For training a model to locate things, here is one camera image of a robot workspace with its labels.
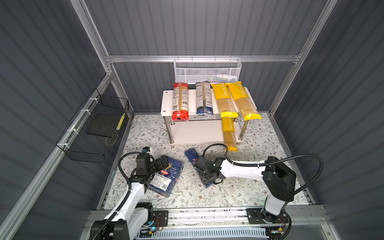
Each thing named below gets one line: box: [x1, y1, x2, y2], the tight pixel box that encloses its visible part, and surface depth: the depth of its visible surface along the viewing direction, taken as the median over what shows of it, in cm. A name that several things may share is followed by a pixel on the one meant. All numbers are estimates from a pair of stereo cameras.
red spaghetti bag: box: [172, 82, 189, 121], surface depth 76 cm
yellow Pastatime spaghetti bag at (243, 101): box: [226, 81, 262, 121], surface depth 77 cm
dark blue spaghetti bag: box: [195, 81, 214, 115], surface depth 78 cm
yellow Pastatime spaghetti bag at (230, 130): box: [220, 111, 239, 152], surface depth 98 cm
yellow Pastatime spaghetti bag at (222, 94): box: [211, 82, 239, 118], surface depth 79 cm
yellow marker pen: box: [116, 112, 126, 131], surface depth 81 cm
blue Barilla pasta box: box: [147, 156, 183, 198], surface depth 82 cm
